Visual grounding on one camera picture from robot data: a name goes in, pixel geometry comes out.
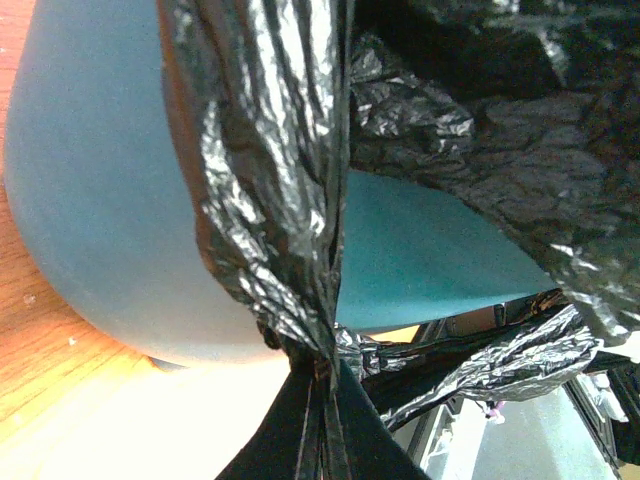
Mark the black plastic trash bag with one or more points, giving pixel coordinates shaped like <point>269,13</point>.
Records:
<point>531,121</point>

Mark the metal base plate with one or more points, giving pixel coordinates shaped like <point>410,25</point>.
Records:
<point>561,435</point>

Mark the teal plastic trash bin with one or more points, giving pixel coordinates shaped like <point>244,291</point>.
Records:
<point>98,197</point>

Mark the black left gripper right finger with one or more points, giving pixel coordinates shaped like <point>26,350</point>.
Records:
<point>357,444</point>

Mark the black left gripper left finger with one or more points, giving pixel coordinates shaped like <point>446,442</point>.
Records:
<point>287,443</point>

